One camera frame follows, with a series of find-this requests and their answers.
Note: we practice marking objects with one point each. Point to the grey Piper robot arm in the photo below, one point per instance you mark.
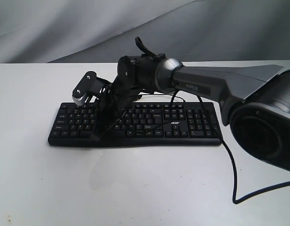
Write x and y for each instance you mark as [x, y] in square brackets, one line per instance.
[254, 101]

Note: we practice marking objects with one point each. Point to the grey backdrop cloth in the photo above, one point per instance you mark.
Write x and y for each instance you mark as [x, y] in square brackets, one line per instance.
[100, 31]

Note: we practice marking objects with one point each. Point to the black Acer keyboard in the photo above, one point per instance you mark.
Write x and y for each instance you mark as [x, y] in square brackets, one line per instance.
[143, 124]

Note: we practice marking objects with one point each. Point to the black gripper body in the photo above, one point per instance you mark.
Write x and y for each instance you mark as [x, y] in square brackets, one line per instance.
[115, 99]

